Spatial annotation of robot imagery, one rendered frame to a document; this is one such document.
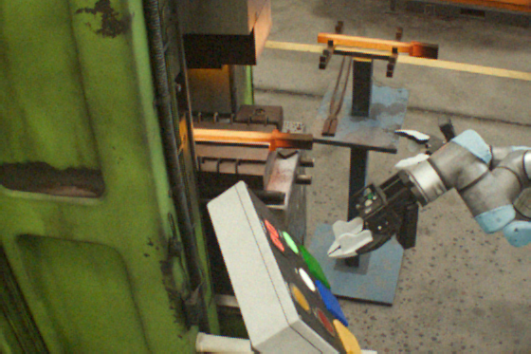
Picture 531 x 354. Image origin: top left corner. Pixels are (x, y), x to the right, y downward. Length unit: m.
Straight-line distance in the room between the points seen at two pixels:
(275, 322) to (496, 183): 0.52
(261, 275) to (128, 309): 0.66
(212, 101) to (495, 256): 1.49
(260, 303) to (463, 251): 1.91
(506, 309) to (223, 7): 1.77
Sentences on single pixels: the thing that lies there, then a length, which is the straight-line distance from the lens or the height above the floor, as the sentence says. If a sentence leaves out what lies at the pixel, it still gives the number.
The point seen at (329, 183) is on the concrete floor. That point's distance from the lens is 3.07.
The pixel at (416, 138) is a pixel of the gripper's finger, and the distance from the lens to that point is 1.61.
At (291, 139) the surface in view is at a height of 1.01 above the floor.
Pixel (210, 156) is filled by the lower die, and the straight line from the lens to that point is 1.57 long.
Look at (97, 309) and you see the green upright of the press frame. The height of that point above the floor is 0.71.
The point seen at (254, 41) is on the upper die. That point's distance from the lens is 1.33.
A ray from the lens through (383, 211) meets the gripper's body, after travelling 1.16.
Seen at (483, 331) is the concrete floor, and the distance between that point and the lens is 2.49.
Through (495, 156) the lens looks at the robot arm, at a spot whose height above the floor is 1.01.
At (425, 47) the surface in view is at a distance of 2.04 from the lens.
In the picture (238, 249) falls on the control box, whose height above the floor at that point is 1.18.
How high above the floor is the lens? 1.89
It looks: 35 degrees down
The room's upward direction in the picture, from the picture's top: 3 degrees counter-clockwise
